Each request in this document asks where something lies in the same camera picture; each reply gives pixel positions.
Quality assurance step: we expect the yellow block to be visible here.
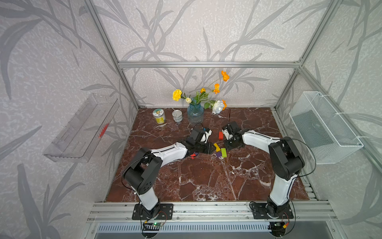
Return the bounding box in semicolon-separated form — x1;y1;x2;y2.
213;143;221;152

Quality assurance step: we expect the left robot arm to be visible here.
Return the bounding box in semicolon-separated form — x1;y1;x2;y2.
122;127;215;214

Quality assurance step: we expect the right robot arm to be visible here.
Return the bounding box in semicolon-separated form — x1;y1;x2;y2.
222;121;305;219

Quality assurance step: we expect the blue glass vase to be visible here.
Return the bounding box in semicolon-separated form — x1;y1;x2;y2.
187;104;204;125

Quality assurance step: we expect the white tin can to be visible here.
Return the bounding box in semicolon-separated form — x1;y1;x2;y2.
172;110;183;123

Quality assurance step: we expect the yellow green tin can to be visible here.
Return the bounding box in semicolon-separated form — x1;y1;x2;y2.
153;109;166;124

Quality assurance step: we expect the yellow orange flower bouquet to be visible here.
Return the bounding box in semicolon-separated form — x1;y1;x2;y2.
172;83;227;114

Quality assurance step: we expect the left circuit board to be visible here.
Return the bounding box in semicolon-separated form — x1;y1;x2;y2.
142;221;166;231

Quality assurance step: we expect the circuit board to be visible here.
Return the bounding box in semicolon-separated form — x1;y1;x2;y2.
142;221;166;231
268;222;289;237

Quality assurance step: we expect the right circuit board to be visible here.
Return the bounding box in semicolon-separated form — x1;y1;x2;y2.
268;222;289;237

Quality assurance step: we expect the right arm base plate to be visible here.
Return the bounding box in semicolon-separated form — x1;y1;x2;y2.
249;201;294;219

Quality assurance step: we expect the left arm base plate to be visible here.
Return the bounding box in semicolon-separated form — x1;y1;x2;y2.
132;203;174;221

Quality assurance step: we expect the white wire mesh basket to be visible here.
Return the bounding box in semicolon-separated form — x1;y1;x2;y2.
289;91;364;164

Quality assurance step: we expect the clear plastic wall shelf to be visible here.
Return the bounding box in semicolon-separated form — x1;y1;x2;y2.
43;93;119;163

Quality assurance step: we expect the aluminium frame post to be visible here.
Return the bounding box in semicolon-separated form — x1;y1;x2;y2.
85;0;140;110

